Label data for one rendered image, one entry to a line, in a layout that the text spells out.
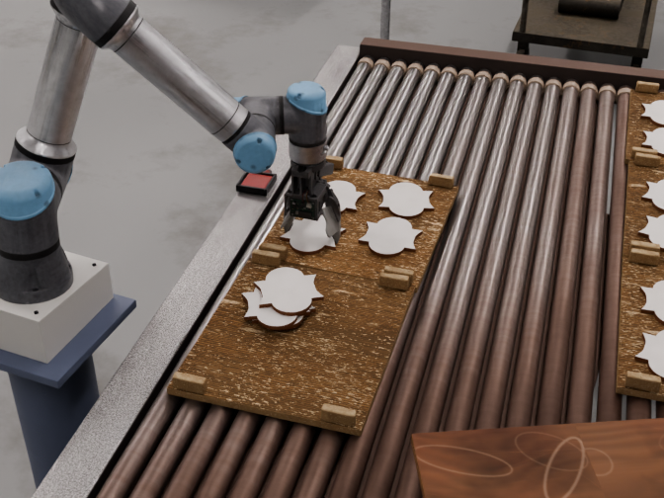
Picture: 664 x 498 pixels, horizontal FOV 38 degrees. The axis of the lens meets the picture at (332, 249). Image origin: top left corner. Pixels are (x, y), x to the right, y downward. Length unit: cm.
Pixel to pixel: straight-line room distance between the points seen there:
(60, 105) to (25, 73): 339
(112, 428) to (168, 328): 27
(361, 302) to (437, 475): 55
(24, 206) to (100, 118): 292
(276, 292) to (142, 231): 203
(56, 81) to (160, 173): 237
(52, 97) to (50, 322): 42
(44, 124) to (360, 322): 70
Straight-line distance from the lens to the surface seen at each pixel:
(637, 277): 205
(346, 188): 221
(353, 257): 200
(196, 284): 198
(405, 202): 217
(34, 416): 209
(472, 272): 202
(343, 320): 184
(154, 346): 184
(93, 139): 452
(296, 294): 184
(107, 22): 166
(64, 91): 186
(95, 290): 198
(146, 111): 473
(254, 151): 172
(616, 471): 148
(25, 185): 183
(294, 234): 205
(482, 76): 285
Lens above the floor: 209
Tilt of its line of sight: 35 degrees down
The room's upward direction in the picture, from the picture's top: straight up
